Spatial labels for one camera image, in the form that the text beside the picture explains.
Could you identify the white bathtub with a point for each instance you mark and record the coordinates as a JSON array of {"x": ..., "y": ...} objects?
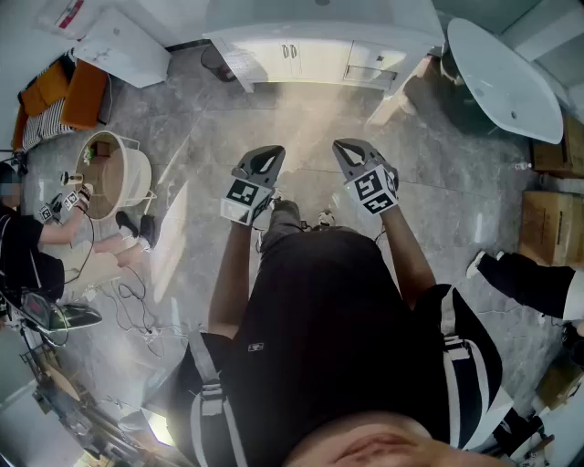
[{"x": 506, "y": 86}]

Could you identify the person's black shirt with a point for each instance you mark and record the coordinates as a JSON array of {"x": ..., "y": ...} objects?
[{"x": 328, "y": 319}]

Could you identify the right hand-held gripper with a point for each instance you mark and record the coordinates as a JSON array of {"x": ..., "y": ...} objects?
[{"x": 372, "y": 187}]

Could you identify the person's right white shoe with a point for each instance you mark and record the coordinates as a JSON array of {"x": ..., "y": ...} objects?
[{"x": 326, "y": 219}]

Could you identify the clear water dispenser bottle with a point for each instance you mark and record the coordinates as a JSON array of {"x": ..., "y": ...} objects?
[{"x": 68, "y": 18}]

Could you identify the black round basket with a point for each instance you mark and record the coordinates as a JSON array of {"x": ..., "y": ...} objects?
[{"x": 218, "y": 68}]

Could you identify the metal rack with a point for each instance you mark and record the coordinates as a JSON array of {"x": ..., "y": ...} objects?
[{"x": 91, "y": 419}]

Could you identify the person's left forearm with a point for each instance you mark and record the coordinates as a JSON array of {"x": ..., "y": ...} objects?
[{"x": 228, "y": 283}]

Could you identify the white power strip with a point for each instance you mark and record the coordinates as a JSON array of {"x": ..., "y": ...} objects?
[{"x": 153, "y": 332}]

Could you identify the person's left white shoe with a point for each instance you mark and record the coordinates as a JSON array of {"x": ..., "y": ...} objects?
[{"x": 276, "y": 197}]

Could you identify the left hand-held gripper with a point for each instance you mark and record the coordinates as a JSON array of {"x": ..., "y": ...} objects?
[{"x": 246, "y": 198}]

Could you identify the orange sofa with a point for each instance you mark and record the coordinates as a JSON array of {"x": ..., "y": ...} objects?
[{"x": 84, "y": 96}]

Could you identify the white water dispenser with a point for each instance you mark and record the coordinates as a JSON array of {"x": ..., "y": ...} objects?
[{"x": 123, "y": 50}]

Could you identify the person's white shoe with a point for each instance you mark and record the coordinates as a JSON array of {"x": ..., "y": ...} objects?
[
  {"x": 326, "y": 219},
  {"x": 276, "y": 197}
]

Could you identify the white cabinet drawer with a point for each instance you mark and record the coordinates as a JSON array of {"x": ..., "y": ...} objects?
[
  {"x": 369, "y": 78},
  {"x": 378, "y": 54}
]

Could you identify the person's head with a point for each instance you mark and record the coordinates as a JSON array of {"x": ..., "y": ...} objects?
[{"x": 388, "y": 444}]

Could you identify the small clear plastic bottle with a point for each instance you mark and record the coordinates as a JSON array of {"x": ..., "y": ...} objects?
[{"x": 522, "y": 166}]

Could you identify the striped pillow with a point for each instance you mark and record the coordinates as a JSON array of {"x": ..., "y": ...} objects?
[{"x": 45, "y": 123}]

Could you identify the white sink cabinet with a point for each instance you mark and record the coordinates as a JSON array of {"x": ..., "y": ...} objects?
[{"x": 319, "y": 82}]

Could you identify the person's right forearm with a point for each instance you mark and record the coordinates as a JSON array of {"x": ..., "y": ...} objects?
[{"x": 406, "y": 255}]

